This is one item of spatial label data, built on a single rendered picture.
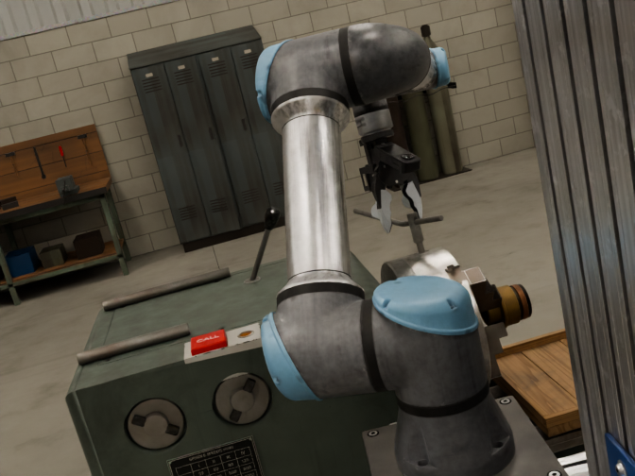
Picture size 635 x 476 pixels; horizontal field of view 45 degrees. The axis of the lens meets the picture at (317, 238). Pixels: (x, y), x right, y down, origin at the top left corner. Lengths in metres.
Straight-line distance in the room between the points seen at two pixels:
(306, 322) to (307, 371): 0.06
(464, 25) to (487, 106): 0.91
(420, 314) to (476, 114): 7.87
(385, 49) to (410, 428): 0.52
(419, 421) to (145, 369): 0.52
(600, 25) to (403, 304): 0.42
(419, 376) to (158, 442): 0.58
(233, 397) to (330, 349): 0.42
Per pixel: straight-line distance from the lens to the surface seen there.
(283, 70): 1.12
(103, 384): 1.31
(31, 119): 8.13
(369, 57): 1.10
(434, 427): 0.94
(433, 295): 0.91
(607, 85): 0.60
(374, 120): 1.61
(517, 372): 1.81
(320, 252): 0.98
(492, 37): 8.77
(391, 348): 0.90
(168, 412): 1.33
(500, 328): 1.64
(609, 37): 0.58
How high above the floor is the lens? 1.70
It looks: 14 degrees down
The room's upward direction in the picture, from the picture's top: 14 degrees counter-clockwise
